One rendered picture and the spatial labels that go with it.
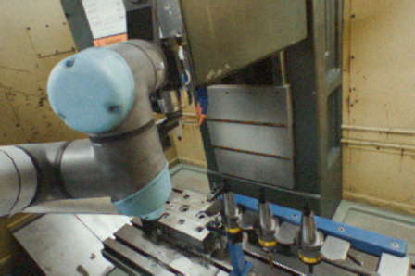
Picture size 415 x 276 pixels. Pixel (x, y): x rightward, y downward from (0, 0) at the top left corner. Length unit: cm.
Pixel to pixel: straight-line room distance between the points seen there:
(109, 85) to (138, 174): 11
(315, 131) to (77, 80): 112
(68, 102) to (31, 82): 155
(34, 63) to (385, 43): 174
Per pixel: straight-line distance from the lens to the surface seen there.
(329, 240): 74
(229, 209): 79
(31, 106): 184
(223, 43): 69
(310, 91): 124
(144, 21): 46
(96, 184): 34
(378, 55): 151
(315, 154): 134
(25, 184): 35
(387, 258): 72
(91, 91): 27
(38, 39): 188
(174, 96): 92
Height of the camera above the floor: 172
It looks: 23 degrees down
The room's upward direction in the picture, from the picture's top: 11 degrees counter-clockwise
